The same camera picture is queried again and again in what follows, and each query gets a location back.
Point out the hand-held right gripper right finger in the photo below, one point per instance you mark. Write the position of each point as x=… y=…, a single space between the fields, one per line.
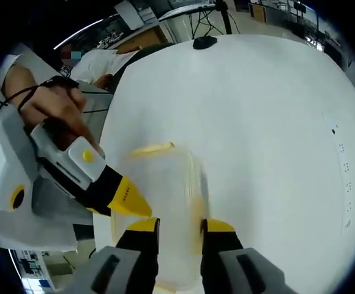
x=226 y=263

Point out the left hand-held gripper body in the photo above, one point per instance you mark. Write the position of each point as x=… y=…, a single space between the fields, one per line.
x=7 y=159

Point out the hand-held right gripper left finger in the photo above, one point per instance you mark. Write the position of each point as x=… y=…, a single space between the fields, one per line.
x=121 y=269

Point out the clear plastic food container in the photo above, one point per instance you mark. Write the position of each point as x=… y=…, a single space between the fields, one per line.
x=162 y=183

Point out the person's left hand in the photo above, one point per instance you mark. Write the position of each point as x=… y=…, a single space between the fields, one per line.
x=58 y=104

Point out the person's white shirt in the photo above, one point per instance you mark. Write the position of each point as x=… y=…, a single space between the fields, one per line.
x=104 y=62

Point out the wooden cabinet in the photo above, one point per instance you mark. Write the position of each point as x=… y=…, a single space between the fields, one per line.
x=144 y=36

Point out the small black object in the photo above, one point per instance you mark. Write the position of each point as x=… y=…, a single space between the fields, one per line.
x=205 y=43

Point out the black tripod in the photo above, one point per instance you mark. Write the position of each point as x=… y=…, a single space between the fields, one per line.
x=226 y=18

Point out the yellow-brown box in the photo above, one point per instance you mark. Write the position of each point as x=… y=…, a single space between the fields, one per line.
x=257 y=13

